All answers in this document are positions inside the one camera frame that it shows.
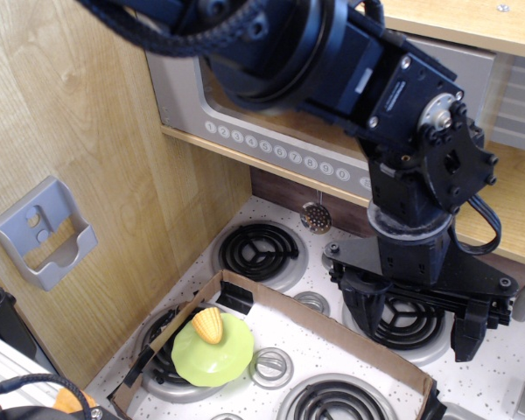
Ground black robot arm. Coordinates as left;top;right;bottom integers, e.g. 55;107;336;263
84;1;518;362

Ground grey stove knob front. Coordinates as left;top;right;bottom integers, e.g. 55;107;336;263
248;347;294;389

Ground brown cardboard box tray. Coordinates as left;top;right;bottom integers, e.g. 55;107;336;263
95;271;447;419

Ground grey stove knob middle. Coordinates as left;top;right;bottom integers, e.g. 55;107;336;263
294;291;330;316

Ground front left stove burner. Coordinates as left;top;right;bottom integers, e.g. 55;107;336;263
133;303;224;404

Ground yellow toy corn piece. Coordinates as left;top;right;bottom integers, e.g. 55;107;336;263
192;307;223;345

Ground back right stove burner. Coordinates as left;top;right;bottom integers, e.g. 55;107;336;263
341;297;453;367

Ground orange object bottom left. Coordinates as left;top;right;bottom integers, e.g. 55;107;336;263
52;388;82;414

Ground front right stove burner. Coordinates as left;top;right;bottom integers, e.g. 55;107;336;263
276;373;398;420

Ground back left stove burner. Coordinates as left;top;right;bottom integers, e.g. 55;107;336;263
211;220;309;292

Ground green plastic plate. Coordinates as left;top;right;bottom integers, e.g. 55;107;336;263
171;312;255;387

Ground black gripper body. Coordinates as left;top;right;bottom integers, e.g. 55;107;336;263
324;233;519;328

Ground stove burner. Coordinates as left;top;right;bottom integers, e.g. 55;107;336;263
211;220;309;292
133;303;224;404
341;297;453;367
276;373;398;420

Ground grey wall phone holder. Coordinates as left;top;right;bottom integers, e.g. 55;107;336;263
0;176;98;291

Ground black device left edge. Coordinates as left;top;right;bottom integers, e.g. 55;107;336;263
0;288;37;360

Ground grey stove knob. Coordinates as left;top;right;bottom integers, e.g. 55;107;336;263
248;347;294;389
294;291;330;316

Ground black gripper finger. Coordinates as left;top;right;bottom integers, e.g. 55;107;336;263
451;301;489;362
340;277;392;335

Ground small metal strainer spoon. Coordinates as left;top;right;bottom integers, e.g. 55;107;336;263
300;190;333;235

